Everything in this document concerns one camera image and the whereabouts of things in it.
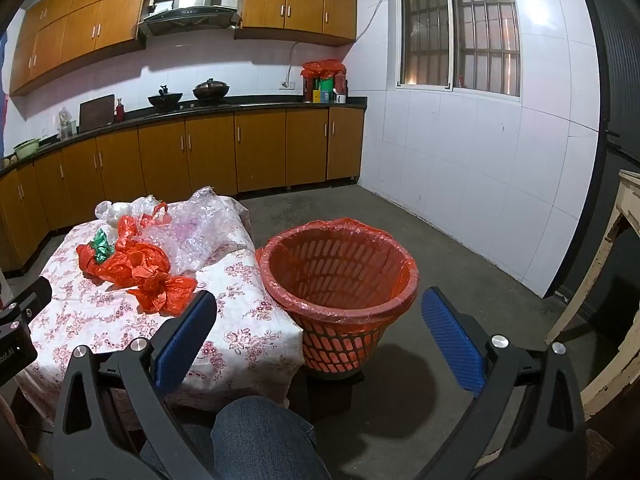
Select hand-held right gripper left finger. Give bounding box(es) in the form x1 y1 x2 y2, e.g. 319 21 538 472
52 290 218 480

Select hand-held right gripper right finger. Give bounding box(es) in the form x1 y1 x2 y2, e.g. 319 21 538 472
415 286 588 480

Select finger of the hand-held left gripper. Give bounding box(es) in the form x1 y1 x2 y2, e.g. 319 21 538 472
0 276 53 326

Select red plastic bag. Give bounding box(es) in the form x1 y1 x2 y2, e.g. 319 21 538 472
76 241 173 287
117 202 172 252
127 272 199 317

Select green foil wrapper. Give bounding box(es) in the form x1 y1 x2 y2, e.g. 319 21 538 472
91 228 117 264

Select clear bubble wrap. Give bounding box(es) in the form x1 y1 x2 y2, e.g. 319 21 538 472
165 186 252 272

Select red plastic wastebasket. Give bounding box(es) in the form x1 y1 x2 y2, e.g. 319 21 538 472
257 218 420 380

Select white plastic bag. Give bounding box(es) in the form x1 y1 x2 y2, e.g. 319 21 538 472
95 200 133 237

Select floral tablecloth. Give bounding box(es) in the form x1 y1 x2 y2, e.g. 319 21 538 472
17 195 305 426

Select person's jeans-clad leg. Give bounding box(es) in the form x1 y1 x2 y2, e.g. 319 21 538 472
137 396 333 480

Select green basin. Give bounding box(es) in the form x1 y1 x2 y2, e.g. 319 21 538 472
12 138 42 161

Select glass jar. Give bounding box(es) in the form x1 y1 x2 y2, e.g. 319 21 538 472
56 107 76 140

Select wooden base cabinets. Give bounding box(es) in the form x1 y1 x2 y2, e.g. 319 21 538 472
0 107 366 273

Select wooden cutting board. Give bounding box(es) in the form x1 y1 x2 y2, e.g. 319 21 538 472
78 94 117 133

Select black wok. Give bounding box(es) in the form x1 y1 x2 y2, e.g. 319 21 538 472
147 86 184 112

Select black countertop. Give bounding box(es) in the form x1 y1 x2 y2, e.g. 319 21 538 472
0 96 368 176

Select black lidded pot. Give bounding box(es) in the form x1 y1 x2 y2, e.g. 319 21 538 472
192 78 231 104

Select red shopping bag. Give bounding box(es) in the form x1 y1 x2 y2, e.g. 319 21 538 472
301 59 348 103

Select dark ribbed door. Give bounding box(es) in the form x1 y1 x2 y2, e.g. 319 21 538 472
547 0 640 351

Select barred window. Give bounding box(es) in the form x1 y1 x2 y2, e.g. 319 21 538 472
395 0 522 104

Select steel range hood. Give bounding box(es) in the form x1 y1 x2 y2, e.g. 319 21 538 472
137 0 242 37

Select white painted wooden frame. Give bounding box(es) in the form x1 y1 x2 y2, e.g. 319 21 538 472
545 170 640 418

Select wooden wall cabinets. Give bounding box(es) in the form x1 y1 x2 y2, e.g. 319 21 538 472
9 0 358 97

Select white wall cable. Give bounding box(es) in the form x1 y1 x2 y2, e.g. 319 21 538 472
286 41 302 83
356 0 401 42

